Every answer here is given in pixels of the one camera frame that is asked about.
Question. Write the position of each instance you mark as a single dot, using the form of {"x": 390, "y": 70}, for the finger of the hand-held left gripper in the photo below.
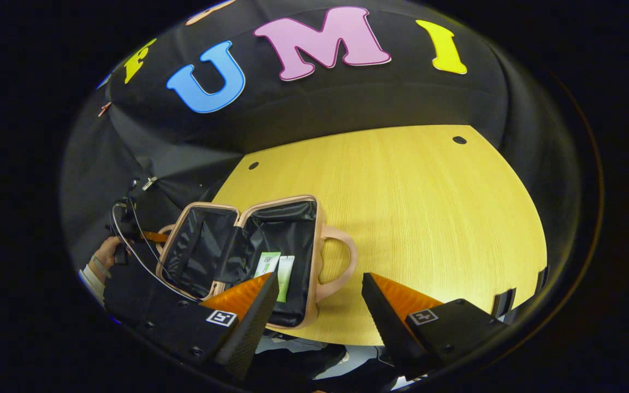
{"x": 154, "y": 237}

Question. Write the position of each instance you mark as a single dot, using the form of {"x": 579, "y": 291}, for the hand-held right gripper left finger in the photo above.
{"x": 249, "y": 338}

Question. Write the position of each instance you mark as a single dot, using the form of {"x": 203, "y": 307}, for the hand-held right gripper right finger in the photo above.
{"x": 388, "y": 333}

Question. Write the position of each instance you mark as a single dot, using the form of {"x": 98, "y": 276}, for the pale green skin care tube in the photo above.
{"x": 285, "y": 275}

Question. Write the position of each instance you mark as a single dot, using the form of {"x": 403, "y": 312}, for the pink suitcase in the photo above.
{"x": 282, "y": 229}

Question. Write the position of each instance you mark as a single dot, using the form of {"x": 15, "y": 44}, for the silver clip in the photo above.
{"x": 149, "y": 183}

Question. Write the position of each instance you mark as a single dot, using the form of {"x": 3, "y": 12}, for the copper clip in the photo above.
{"x": 105, "y": 108}

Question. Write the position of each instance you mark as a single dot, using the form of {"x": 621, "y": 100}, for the dark block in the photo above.
{"x": 541, "y": 279}

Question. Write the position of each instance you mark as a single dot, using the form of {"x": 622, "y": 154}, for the black backdrop cloth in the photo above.
{"x": 320, "y": 103}

